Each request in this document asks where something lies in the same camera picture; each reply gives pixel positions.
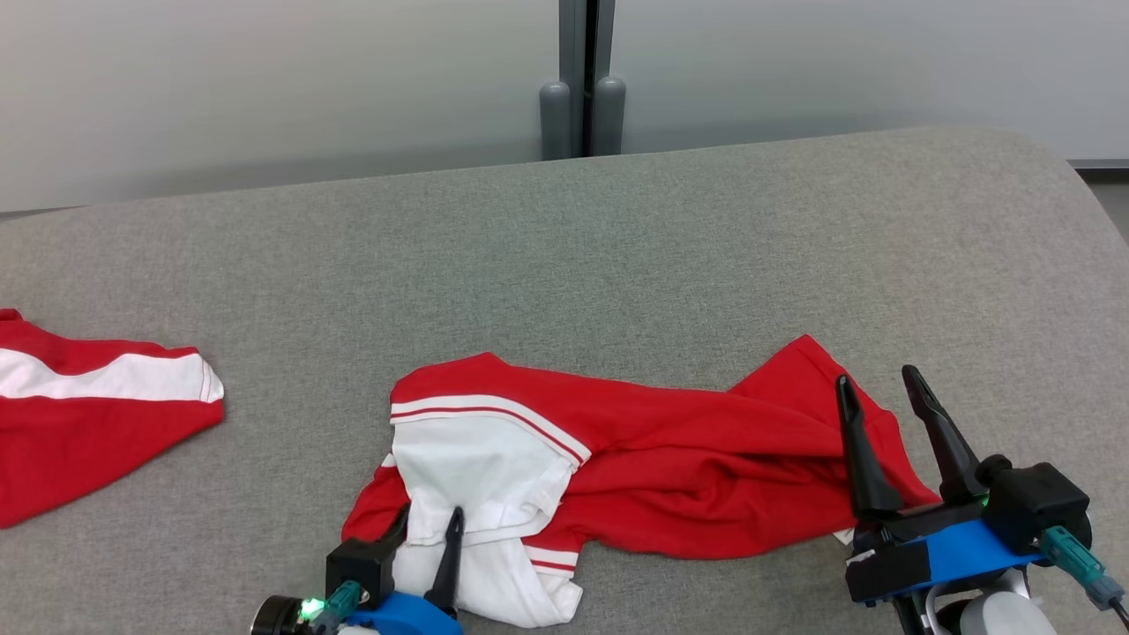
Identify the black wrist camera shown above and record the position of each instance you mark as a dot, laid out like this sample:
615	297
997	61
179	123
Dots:
362	564
1032	503

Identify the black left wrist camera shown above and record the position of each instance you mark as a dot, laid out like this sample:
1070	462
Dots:
362	564

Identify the red shorts white stripe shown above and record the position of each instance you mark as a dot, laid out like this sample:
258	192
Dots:
88	441

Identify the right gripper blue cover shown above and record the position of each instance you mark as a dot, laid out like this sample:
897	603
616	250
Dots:
961	547

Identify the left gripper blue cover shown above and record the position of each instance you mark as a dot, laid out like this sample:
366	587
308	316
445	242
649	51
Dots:
406	617

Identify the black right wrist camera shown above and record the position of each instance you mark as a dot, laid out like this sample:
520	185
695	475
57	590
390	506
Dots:
1032	503

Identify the red white jersey shirt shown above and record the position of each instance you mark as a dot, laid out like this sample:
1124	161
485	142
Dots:
670	459

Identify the grey partition post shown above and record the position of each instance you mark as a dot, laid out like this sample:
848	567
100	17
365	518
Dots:
582	88

